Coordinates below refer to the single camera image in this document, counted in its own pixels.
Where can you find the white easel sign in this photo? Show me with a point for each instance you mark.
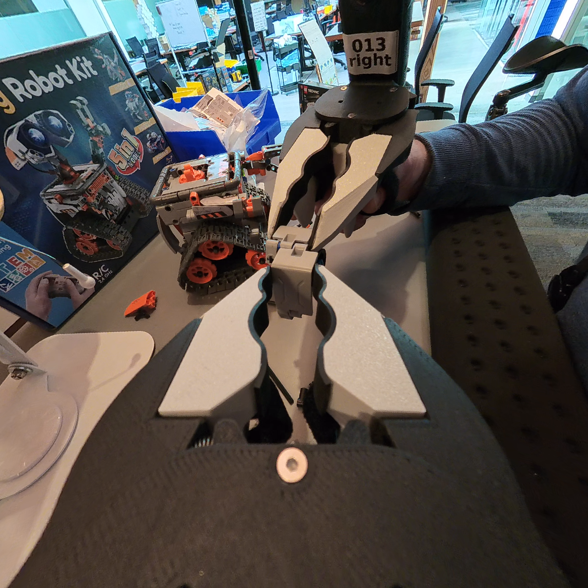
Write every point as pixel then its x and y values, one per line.
pixel 317 46

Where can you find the whiteboard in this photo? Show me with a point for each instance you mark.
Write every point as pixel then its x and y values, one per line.
pixel 183 23

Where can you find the black office chair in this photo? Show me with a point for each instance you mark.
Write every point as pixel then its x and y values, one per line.
pixel 487 69
pixel 436 85

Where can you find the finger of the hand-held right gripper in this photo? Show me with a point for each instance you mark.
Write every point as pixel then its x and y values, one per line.
pixel 358 183
pixel 294 160

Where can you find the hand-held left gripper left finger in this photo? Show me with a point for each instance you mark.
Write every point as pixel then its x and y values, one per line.
pixel 216 363

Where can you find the white sticker sheet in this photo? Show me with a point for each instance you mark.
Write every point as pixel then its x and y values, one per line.
pixel 216 105

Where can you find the clear plastic bags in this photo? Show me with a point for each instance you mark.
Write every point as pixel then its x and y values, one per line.
pixel 243 124

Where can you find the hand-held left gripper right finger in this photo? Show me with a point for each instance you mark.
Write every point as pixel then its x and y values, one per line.
pixel 367 363

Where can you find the person's right forearm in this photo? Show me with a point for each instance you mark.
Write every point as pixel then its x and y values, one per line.
pixel 505 156

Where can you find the yellow storage bins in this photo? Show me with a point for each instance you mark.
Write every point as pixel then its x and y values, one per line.
pixel 188 89

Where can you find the black toy set box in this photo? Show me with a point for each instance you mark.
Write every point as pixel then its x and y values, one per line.
pixel 312 94

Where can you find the person's right hand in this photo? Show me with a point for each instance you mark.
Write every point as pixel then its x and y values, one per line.
pixel 415 172

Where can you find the white book stand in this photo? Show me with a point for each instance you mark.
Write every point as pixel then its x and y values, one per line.
pixel 92 363

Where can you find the blue plastic bin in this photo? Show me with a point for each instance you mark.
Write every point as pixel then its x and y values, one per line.
pixel 202 142

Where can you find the blue robot kit box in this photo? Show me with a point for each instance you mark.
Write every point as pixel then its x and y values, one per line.
pixel 55 115

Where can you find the black chair armrest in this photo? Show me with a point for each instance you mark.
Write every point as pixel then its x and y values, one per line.
pixel 542 53

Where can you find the grey orange tracked toy robot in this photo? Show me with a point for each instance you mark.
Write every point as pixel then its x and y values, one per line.
pixel 220 216

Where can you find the small orange fin piece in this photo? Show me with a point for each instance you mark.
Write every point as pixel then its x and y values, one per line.
pixel 138 305

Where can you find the person's clothed body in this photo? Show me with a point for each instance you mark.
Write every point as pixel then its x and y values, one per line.
pixel 576 340

